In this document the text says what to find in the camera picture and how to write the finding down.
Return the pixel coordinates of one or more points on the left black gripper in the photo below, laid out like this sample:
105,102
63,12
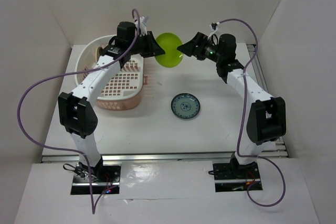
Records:
152,48

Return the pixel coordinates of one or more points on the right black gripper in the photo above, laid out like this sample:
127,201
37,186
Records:
190,48

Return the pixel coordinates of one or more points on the green plate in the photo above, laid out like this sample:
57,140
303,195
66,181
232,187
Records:
169,43

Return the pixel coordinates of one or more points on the cream plate with dark patch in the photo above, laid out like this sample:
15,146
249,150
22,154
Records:
98,53

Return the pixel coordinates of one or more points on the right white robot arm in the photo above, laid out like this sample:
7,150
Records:
265,115

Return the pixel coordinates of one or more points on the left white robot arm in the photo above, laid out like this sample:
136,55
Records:
76,108

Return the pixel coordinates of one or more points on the white pink dish rack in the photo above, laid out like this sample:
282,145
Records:
122,92

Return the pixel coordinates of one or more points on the blue white patterned plate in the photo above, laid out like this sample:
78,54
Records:
185,106

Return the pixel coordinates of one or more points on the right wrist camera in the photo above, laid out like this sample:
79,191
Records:
214,29

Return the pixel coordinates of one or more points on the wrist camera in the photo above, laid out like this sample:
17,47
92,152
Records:
142,24
214,29

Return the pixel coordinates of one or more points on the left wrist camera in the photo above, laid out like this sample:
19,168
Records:
142,24

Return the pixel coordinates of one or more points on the aluminium rail frame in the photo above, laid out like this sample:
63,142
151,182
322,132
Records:
152,132

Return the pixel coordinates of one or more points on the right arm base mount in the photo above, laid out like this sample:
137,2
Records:
226,179

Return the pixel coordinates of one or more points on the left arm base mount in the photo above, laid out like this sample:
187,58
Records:
109,180

